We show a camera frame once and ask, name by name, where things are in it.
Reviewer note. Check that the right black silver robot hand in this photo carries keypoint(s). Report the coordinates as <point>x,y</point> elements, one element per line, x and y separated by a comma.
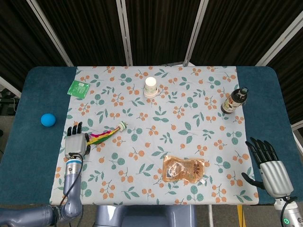
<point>277,177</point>

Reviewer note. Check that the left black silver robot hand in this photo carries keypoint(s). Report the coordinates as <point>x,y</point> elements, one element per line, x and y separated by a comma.
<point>75,145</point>

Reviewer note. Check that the colourful feather shuttlecock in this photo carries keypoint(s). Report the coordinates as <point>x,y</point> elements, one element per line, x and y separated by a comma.
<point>104,137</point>

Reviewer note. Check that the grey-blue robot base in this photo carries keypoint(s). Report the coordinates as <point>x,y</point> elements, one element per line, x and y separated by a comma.
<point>144,216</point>

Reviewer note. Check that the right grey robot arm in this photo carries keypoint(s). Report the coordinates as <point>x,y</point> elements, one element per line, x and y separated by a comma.
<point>292,212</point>

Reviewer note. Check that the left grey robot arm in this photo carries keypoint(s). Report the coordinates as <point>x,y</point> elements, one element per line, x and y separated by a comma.
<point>71,186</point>

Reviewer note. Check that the blue ball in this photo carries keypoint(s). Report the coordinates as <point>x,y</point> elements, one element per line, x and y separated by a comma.
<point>48,120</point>

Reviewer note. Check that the green sachet packet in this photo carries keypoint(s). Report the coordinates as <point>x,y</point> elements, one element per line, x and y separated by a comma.
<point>78,89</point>

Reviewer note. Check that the blue felt table cover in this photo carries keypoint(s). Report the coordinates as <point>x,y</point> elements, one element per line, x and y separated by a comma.
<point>35,99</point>

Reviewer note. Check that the white metal table leg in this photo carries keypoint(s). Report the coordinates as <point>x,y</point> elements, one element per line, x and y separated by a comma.
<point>210,216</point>

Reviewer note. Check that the floral patterned tablecloth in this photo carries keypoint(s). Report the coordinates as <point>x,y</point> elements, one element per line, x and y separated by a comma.
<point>154,142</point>

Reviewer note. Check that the dark brown drink bottle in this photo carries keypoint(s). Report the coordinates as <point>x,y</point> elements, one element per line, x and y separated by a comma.
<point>232,102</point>

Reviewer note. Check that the white paper cup stack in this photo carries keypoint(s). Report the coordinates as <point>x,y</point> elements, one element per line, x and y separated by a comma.
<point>150,88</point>

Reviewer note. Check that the brown spout pouch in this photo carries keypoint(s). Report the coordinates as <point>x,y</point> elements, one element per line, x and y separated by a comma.
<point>182,169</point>

